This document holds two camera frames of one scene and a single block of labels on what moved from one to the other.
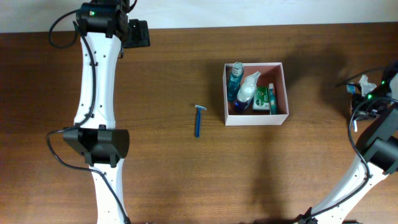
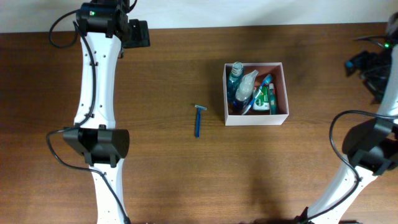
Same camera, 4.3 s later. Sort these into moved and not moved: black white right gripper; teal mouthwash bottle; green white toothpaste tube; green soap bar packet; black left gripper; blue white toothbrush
Moved: black white right gripper; blue white toothbrush
Not moved: teal mouthwash bottle; green soap bar packet; green white toothpaste tube; black left gripper
